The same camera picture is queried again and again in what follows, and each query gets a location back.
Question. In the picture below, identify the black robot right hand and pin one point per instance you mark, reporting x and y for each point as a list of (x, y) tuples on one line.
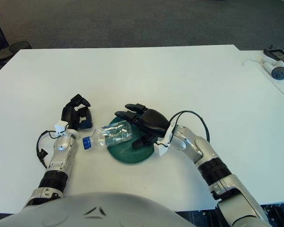
[(153, 121)]

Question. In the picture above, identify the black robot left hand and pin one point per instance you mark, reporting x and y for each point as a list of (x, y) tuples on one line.
[(68, 113)]

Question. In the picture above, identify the clear bottle with blue cap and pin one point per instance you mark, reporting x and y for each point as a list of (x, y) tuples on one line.
[(113, 134)]

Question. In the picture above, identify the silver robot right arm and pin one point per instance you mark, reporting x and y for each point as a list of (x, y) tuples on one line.
[(191, 142)]

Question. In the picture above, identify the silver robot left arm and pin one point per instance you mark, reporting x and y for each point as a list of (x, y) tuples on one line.
[(62, 144)]

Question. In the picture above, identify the green round plate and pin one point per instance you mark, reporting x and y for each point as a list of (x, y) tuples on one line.
[(132, 154)]

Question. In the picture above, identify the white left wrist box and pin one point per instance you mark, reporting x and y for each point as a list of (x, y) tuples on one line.
[(61, 125)]

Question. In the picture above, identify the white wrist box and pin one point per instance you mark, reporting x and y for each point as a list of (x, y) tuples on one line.
[(162, 149), (61, 125)]

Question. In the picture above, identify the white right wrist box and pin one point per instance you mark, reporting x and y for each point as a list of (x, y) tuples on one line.
[(162, 149)]

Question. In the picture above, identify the grey robot torso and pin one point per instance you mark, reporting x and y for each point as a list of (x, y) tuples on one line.
[(85, 208)]

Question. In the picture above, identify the white and grey controller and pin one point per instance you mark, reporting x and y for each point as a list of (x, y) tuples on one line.
[(279, 73)]

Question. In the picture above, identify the black handheld screen device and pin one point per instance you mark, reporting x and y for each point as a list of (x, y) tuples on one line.
[(280, 55)]

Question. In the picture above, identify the black wheeled stand base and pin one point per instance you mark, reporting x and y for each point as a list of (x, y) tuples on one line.
[(279, 215)]

